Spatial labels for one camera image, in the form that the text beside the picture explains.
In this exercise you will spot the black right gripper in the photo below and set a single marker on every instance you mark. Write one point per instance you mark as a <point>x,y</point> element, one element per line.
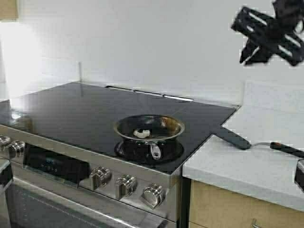
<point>268,36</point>

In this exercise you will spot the black spatula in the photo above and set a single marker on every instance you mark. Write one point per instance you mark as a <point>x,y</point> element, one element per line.
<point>241,143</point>

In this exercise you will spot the raw white shrimp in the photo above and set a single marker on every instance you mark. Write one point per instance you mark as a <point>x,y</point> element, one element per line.
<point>140,133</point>

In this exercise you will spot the black robot base left edge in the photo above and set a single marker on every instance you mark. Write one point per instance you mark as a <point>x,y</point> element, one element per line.
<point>6,175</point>

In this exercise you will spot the black robot base right edge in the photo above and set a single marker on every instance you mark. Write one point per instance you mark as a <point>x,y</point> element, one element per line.
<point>299,174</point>

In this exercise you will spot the steel frying pan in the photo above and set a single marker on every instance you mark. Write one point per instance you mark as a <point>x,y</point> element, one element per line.
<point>161,145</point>

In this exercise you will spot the light wood base cabinet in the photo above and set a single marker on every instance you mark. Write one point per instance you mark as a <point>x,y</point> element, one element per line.
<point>213,207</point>

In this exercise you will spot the far right stove knob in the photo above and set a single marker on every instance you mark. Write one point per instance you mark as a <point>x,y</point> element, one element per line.
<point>153,195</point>

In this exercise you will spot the stove knob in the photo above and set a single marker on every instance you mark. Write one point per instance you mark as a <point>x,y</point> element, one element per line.
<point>153,195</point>
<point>4,141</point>
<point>99,177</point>
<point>16,149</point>
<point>124,186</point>

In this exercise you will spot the middle stove knob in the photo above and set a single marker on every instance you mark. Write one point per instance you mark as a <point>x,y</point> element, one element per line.
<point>99,177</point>

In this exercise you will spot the stove black display panel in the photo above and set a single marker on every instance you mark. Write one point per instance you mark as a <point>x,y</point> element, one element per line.
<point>55,166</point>

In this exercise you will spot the stainless steel electric stove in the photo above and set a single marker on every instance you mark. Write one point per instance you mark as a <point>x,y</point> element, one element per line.
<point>77,120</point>

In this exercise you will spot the wood upper cabinet corner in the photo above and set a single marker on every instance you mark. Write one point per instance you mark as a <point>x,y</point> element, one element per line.
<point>8,10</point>

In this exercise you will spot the far left stove knob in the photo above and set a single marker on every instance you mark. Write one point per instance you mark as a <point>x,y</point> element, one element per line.
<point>4,141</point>

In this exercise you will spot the metal cabinet drawer handle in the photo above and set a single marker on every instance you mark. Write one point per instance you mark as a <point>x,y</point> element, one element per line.
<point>254,224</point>

